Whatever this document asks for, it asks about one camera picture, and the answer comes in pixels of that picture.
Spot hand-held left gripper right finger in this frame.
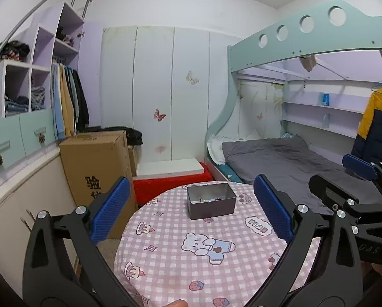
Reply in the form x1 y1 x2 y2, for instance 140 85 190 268
242 174 364 307

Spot brown tape piece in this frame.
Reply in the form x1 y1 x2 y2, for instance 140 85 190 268
300 54 317 72

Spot yellow and navy jacket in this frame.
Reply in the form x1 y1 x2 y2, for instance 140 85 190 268
351 83 382 168

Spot dark clothes pile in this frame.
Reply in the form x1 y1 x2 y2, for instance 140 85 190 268
0 40 30 61

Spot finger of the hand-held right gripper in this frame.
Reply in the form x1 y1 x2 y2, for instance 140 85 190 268
342 154 382 203
309 174 382 227

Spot person's right forearm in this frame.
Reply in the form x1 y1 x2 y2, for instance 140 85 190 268
362 260 382 295

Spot small cardboard box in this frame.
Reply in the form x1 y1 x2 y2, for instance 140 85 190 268
128 145 139 177

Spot white pillow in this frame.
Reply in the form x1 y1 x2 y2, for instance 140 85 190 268
208 130 258 166

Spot silver metal tin box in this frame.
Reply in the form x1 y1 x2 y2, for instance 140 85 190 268
187 182 237 221

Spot teal bed sheet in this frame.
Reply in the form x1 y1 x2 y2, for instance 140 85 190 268
217 163 243 184

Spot teal drawer cabinet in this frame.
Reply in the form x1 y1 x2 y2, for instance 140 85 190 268
0 109 59 195

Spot row of hanging clothes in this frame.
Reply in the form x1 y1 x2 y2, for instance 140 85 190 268
52 62 90 140

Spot teal bunk bed frame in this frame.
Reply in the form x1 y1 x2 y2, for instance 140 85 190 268
204 0 382 186

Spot pink checkered tablecloth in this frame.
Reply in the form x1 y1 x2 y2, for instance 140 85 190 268
113 182 322 307

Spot white board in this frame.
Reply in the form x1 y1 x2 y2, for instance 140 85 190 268
136 158 206 180

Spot purple shelf unit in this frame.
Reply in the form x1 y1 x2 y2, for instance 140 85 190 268
0 2 92 120

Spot folded jeans stack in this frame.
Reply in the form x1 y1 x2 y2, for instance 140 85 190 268
5 94 30 113

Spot grey blanket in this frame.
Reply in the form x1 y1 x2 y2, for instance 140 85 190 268
222 135 382 203

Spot red cushioned bench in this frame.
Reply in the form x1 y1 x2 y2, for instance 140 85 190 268
133 162 214 207

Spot white wardrobe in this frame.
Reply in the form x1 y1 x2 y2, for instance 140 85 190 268
101 26 243 168

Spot metal handrail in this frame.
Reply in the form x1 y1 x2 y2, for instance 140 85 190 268
0 0 92 71

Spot large cardboard box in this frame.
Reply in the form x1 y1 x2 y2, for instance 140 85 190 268
59 130 138 240

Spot folded patterned clothes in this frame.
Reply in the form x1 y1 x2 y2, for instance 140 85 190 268
31 86 46 111

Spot beige low cabinet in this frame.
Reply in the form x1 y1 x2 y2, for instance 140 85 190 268
0 153 79 295

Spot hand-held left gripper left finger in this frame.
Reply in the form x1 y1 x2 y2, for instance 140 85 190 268
22 177 147 307

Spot black bag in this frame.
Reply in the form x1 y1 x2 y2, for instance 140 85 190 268
122 127 143 146

